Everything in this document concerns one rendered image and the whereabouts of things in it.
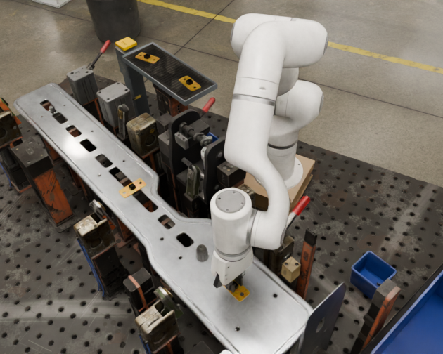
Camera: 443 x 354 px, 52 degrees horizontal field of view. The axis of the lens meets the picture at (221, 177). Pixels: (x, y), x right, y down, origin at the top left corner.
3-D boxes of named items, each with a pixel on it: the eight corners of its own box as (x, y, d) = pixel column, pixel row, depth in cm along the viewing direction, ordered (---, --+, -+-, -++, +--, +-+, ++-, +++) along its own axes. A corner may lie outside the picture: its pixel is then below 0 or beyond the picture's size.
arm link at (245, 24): (295, 123, 149) (247, 115, 153) (302, 89, 151) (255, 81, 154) (291, 55, 101) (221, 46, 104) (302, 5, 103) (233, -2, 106)
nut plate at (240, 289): (217, 280, 119) (217, 278, 118) (228, 272, 120) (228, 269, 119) (240, 302, 114) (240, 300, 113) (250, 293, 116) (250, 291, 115)
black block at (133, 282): (132, 329, 142) (112, 282, 121) (159, 308, 147) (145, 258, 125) (147, 348, 138) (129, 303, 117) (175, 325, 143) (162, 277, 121)
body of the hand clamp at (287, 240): (259, 302, 147) (261, 239, 121) (274, 289, 149) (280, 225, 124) (273, 315, 143) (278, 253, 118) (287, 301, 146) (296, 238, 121)
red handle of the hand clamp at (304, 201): (264, 239, 119) (300, 191, 118) (266, 240, 121) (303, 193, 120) (275, 248, 117) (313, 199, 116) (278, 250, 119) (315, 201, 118)
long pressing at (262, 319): (3, 105, 175) (2, 102, 174) (56, 81, 185) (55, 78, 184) (256, 381, 102) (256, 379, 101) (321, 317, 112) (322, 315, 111)
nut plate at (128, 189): (124, 199, 139) (124, 196, 138) (117, 192, 141) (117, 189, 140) (147, 185, 143) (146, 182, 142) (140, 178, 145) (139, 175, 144)
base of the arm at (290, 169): (266, 146, 182) (268, 112, 168) (310, 163, 175) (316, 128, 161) (243, 179, 172) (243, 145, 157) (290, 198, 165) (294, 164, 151)
